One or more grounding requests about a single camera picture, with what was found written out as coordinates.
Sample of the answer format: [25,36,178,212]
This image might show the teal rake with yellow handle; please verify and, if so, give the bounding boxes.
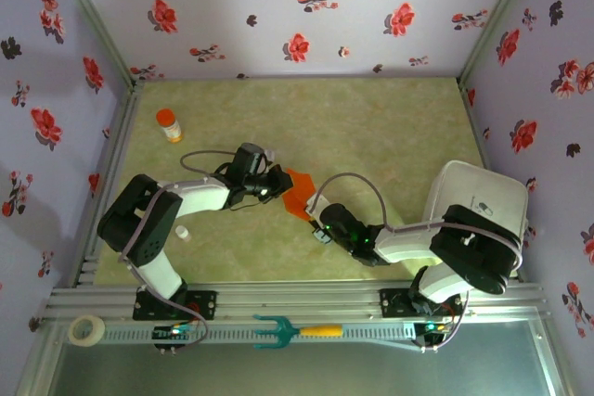
[252,313,344,351]

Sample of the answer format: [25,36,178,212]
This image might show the aluminium frame post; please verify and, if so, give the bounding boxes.
[45,0,143,89]
[457,0,542,86]

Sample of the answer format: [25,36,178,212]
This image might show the grey slotted cable duct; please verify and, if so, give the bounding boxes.
[69,324,421,347]

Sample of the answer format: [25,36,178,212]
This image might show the aluminium mounting rail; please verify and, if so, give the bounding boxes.
[44,280,553,323]

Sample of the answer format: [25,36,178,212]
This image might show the white tape roll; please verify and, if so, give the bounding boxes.
[68,314,106,348]

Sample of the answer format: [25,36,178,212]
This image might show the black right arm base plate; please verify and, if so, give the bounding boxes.
[379,287,465,319]

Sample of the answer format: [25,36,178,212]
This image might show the grey right arm cable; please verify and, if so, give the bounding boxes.
[308,172,523,354]

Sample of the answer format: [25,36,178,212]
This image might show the orange-capped pill bottle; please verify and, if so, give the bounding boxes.
[155,108,185,144]

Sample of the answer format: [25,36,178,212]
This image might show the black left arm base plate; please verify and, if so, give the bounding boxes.
[133,288,219,322]

